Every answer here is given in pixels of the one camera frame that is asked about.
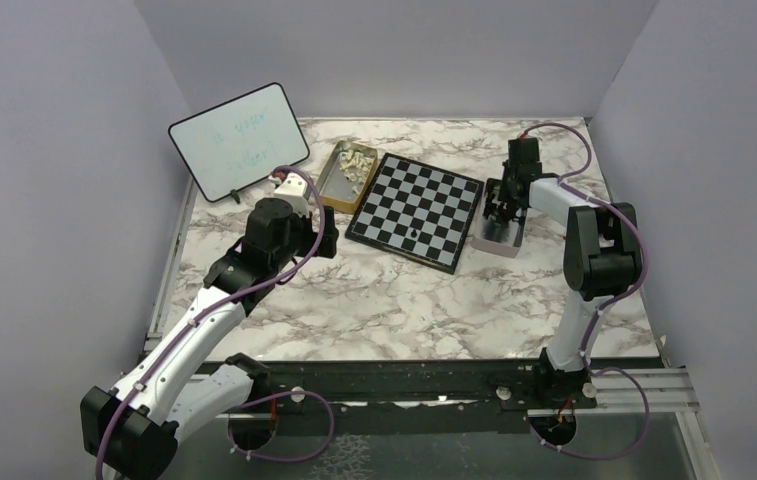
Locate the pile of white chess pieces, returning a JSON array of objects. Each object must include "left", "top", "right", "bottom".
[{"left": 338, "top": 149, "right": 375, "bottom": 184}]

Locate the small whiteboard with stand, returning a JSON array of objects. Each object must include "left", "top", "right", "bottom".
[{"left": 168, "top": 82, "right": 310, "bottom": 203}]

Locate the black and silver chessboard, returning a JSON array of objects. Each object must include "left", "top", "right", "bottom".
[{"left": 345, "top": 153, "right": 484, "bottom": 274}]

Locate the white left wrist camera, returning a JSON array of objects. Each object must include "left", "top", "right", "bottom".
[{"left": 273, "top": 173, "right": 311, "bottom": 217}]

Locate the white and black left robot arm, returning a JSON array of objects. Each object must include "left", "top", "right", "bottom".
[{"left": 80, "top": 198, "right": 339, "bottom": 479}]

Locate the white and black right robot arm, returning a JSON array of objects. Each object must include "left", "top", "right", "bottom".
[{"left": 473, "top": 136, "right": 643, "bottom": 408}]

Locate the pile of black chess pieces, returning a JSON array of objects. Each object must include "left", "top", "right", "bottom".
[{"left": 484, "top": 184, "right": 521, "bottom": 227}]

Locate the black mounting rail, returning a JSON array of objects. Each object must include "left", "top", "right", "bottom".
[{"left": 192, "top": 357, "right": 697, "bottom": 437}]

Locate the pink tin box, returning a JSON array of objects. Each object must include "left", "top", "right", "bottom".
[{"left": 470, "top": 178, "right": 527, "bottom": 258}]

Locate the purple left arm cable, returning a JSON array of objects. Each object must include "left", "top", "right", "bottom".
[{"left": 94, "top": 166, "right": 336, "bottom": 480}]

